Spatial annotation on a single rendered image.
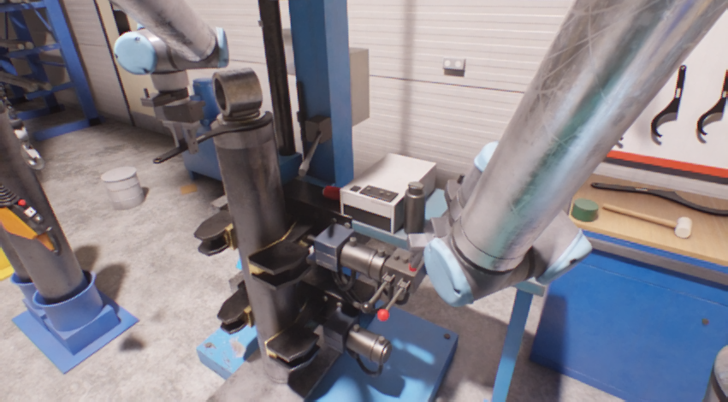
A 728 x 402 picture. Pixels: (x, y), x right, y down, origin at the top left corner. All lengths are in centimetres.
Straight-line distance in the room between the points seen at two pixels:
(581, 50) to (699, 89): 260
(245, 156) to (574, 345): 185
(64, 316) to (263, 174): 173
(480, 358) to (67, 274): 236
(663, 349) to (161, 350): 261
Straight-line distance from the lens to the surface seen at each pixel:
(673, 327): 219
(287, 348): 177
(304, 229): 157
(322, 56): 157
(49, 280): 269
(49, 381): 289
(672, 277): 202
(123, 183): 416
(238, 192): 141
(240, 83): 131
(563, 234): 58
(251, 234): 150
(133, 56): 98
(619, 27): 30
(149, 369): 264
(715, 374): 51
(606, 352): 234
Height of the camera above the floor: 190
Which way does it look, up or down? 27 degrees down
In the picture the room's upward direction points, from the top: 1 degrees counter-clockwise
